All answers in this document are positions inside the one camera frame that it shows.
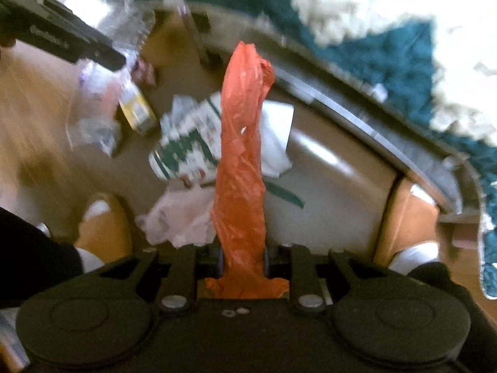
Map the yellow white milk bottle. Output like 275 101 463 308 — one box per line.
119 81 158 136

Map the green white paper cup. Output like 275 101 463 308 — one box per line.
148 92 221 184

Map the orange plastic bag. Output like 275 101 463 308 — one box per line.
206 42 289 300

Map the dark red snack wrapper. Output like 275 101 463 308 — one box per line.
130 57 157 87

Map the pink crumpled plastic wrap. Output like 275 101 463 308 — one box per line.
135 185 216 248

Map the white crumpled tissue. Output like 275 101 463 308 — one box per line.
259 100 294 178

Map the clear plastic bottle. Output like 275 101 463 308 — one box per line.
66 0 155 157

